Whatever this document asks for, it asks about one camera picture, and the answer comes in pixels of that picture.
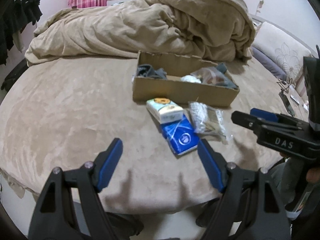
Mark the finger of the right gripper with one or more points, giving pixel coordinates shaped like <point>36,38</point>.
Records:
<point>273,117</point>
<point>245,120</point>

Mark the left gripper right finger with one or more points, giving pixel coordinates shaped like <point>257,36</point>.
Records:
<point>250,206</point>

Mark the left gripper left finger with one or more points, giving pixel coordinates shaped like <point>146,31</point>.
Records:
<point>54,214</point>

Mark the clear silver plastic bag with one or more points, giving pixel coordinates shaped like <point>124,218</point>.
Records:
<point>209,121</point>

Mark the blue tissue pack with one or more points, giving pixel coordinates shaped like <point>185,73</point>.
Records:
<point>180,136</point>

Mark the white green tissue pack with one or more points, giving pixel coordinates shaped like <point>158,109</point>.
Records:
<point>164,110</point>

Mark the clear bag with snacks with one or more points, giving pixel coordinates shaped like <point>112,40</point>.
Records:
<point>208,75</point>

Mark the grey cloth right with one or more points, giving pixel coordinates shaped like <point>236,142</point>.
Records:
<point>223,80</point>

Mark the grey pillow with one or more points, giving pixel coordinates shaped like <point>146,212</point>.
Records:
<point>271,66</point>

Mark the white floral pillow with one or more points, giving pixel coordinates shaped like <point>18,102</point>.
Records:
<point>282,49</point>

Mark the brown cardboard box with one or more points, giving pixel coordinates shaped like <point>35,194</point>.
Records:
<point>176,67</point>

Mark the white crumpled item in box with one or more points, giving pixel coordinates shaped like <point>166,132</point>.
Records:
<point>190,79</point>

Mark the beige bed sheet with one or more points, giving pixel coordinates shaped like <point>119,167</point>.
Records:
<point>64,112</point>

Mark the beige crumpled duvet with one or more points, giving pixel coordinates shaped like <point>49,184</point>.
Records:
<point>214,30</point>

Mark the grey socks left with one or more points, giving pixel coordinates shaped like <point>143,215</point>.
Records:
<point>147,70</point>

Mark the black hanging clothes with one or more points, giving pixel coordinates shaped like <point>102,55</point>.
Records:
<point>17,15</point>

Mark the black phone with cable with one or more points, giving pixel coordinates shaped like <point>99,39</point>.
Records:
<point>286,89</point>

